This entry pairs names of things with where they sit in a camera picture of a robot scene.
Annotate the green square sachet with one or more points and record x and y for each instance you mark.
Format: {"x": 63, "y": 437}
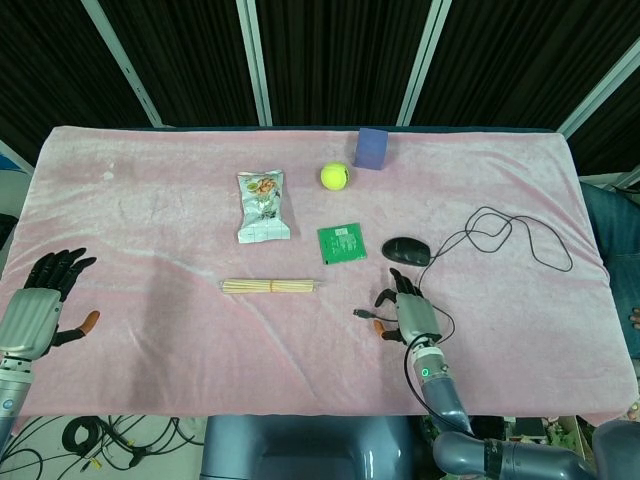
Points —
{"x": 342, "y": 243}

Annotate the pink tablecloth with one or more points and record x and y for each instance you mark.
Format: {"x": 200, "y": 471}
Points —
{"x": 150, "y": 225}

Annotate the purple foam block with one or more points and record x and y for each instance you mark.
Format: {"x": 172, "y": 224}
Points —
{"x": 370, "y": 148}

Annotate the black computer mouse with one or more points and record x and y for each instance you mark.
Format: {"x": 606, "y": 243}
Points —
{"x": 406, "y": 251}

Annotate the yellow tennis ball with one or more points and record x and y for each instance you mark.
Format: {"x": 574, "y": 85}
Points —
{"x": 335, "y": 176}

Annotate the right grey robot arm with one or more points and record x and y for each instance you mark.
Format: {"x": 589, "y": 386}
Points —
{"x": 447, "y": 400}

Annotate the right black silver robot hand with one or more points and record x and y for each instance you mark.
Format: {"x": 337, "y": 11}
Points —
{"x": 417, "y": 315}

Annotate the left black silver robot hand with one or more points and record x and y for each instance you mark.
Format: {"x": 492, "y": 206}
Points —
{"x": 30, "y": 315}

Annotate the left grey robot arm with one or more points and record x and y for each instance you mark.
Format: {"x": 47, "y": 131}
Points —
{"x": 12, "y": 385}

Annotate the person's leg in jeans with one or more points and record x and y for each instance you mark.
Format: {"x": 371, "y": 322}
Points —
{"x": 615, "y": 225}

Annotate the white printed snack packet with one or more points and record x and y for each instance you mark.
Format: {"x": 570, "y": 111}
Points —
{"x": 262, "y": 207}

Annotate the blue-grey robot torso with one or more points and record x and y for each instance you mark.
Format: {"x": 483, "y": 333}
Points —
{"x": 305, "y": 450}

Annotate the white metal partition post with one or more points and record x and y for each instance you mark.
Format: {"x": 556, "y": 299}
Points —
{"x": 422, "y": 65}
{"x": 600, "y": 90}
{"x": 15, "y": 155}
{"x": 255, "y": 60}
{"x": 125, "y": 65}

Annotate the bundle of wooden sticks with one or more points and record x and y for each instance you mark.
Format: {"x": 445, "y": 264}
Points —
{"x": 270, "y": 286}

